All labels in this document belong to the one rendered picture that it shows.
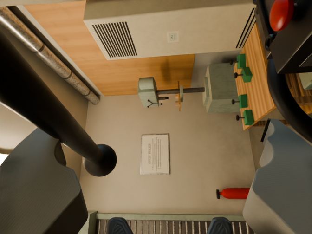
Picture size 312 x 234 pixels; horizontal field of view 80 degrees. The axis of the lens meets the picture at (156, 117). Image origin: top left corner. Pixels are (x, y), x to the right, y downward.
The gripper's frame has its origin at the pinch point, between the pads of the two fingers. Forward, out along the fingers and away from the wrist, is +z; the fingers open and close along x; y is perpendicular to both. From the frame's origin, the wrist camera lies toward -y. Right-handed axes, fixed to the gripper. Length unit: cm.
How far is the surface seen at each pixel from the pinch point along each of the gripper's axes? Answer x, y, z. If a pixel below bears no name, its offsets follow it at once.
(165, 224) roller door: 13, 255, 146
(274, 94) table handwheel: 19.7, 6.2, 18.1
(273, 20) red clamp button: 10.6, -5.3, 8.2
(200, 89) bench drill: 57, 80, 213
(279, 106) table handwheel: 20.1, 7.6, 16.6
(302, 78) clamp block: 18.0, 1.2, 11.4
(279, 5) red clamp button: 10.5, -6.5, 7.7
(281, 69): 12.7, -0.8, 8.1
